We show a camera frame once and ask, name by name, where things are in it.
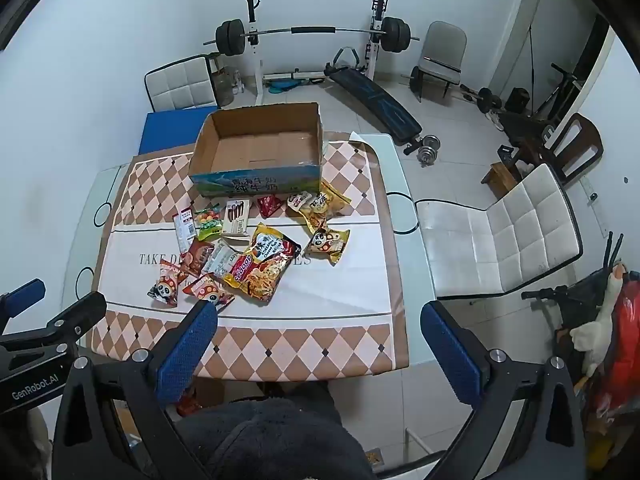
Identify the teal balance disc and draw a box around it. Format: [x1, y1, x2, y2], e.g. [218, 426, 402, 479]
[264, 77, 303, 93]

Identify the checkered brown printed tablecloth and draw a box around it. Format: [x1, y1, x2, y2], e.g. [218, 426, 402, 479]
[90, 135, 411, 378]

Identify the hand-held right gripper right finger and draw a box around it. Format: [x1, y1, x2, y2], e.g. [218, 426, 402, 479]
[420, 301, 586, 480]

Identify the long barbell with black plates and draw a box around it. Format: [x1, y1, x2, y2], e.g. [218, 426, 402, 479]
[215, 19, 421, 57]

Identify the orange mushroom snack packet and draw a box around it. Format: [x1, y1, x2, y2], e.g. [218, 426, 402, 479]
[182, 272, 236, 313]

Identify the black speaker box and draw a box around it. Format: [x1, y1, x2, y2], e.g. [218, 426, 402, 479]
[504, 87, 531, 114]

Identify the yellow bread bag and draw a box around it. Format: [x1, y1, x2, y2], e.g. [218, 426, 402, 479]
[299, 180, 352, 233]

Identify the yellow panda snack packet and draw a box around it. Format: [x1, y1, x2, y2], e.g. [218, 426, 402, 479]
[305, 227, 351, 265]

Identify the clear white bread packet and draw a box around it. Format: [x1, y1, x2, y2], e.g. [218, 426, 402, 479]
[202, 239, 241, 277]

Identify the cardboard box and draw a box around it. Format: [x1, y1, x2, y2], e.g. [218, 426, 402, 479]
[188, 102, 325, 198]

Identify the clear water jug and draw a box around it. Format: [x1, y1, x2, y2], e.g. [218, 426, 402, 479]
[214, 66, 236, 108]

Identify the black sit-up bench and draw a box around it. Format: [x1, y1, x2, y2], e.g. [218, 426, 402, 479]
[322, 46, 423, 147]

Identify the white barcode snack packet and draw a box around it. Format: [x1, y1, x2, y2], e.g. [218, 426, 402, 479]
[172, 207, 200, 253]

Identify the white chocolate stick box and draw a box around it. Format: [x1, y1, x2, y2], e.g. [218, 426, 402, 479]
[221, 199, 251, 238]

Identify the white padded chair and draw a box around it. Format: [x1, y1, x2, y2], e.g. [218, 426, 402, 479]
[416, 162, 584, 302]
[144, 54, 222, 113]

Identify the red panda snack packet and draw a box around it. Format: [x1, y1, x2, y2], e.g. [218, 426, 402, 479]
[146, 262, 188, 308]

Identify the green candy bag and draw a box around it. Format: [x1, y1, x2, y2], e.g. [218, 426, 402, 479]
[194, 203, 224, 241]

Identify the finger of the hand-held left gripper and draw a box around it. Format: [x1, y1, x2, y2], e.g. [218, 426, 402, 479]
[0, 278, 47, 333]
[0, 291, 108, 356]

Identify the large instant noodle packet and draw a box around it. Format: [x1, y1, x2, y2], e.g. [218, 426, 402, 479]
[222, 222, 303, 303]

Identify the person's dark clothing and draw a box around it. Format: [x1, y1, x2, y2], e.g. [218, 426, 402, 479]
[172, 382, 378, 480]

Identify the brown red snack packet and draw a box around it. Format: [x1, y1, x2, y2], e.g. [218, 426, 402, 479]
[179, 237, 217, 277]

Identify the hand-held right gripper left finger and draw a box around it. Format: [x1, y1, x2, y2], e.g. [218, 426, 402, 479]
[52, 299, 219, 480]

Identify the white plush goose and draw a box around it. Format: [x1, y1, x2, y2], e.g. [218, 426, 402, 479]
[570, 264, 628, 378]

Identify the dark wooden chair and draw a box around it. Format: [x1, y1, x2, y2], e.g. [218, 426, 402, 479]
[500, 112, 604, 187]

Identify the black exercise machine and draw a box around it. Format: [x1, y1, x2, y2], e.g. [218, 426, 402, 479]
[497, 62, 583, 146]

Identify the grey chair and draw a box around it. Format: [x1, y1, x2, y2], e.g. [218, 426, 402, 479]
[412, 21, 468, 103]

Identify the red bag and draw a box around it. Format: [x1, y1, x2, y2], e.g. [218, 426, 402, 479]
[597, 270, 640, 413]

